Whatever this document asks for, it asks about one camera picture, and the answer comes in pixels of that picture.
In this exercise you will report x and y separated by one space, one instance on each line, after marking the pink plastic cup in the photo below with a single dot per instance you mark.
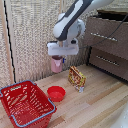
56 65

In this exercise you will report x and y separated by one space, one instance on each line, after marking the red shopping basket blue rim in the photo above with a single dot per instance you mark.
25 105

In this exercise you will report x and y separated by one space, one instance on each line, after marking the woven beige room divider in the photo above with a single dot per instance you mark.
30 36

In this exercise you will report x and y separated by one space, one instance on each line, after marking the red plastic bowl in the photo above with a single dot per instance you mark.
56 93

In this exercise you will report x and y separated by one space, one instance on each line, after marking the yellow red snack bag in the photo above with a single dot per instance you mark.
77 78

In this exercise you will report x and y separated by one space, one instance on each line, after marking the brown drawer cabinet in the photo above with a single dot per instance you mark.
110 50

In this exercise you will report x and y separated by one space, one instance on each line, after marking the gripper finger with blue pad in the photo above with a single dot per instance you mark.
64 60

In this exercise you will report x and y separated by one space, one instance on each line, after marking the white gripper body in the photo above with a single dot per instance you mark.
63 49

